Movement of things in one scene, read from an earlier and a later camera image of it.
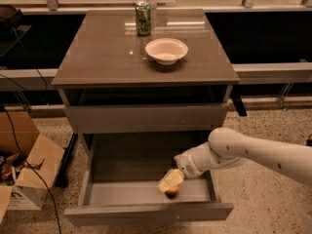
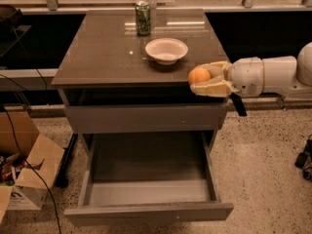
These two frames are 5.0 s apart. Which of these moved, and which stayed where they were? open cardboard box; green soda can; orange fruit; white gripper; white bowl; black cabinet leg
Moved: orange fruit; white gripper
Stayed: black cabinet leg; green soda can; white bowl; open cardboard box
